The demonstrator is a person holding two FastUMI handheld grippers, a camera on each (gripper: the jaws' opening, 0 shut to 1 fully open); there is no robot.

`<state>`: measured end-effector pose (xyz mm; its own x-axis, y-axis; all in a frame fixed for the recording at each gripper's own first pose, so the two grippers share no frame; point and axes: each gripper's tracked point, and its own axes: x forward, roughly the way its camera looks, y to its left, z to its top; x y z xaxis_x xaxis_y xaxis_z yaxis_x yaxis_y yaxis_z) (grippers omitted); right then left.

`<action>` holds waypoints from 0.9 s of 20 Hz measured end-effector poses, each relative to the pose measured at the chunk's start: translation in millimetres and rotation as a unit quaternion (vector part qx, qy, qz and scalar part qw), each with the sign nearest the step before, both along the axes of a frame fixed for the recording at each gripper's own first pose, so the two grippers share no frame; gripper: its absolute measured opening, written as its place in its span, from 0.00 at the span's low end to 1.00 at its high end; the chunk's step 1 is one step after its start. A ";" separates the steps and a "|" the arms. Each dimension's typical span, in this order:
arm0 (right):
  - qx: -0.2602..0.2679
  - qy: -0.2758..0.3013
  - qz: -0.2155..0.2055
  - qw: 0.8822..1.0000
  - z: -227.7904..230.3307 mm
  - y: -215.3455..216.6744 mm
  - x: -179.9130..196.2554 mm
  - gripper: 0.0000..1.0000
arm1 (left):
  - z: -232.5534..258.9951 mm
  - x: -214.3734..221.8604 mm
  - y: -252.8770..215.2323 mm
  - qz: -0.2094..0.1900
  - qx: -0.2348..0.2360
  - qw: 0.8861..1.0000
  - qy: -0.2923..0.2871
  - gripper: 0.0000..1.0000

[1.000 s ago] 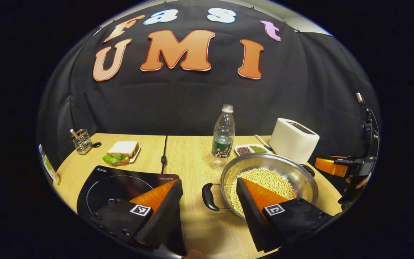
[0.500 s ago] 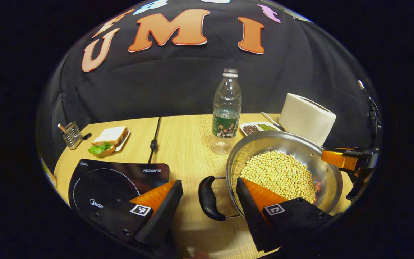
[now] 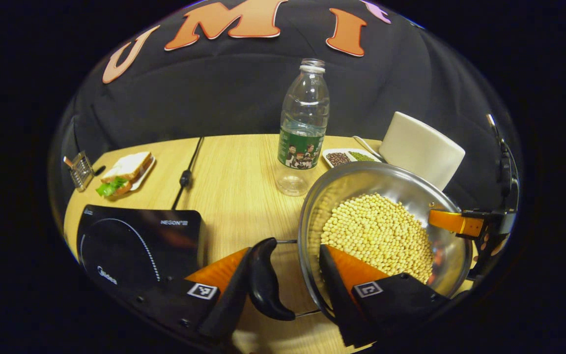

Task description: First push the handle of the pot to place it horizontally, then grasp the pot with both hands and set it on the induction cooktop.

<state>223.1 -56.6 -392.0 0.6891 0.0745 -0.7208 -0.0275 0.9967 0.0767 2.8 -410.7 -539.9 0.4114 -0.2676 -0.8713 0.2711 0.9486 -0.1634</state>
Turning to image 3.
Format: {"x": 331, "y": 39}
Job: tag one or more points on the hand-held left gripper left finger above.
{"x": 231, "y": 300}

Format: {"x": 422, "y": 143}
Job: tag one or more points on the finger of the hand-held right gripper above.
{"x": 455, "y": 222}

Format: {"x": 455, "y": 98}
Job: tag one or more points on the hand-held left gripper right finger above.
{"x": 337, "y": 295}

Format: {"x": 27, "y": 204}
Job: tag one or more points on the pile of yellow soybeans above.
{"x": 381, "y": 231}

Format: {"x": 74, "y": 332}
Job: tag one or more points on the black induction cooktop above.
{"x": 130, "y": 246}

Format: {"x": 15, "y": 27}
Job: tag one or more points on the white divided dish of beans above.
{"x": 344, "y": 157}

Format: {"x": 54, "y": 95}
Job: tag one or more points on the sandwich on white plate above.
{"x": 126, "y": 169}

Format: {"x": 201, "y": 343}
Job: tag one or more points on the clear water bottle green label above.
{"x": 303, "y": 128}

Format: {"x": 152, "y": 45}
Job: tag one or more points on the small black clip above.
{"x": 99, "y": 170}

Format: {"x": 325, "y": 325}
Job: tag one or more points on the black backdrop cloth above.
{"x": 214, "y": 88}

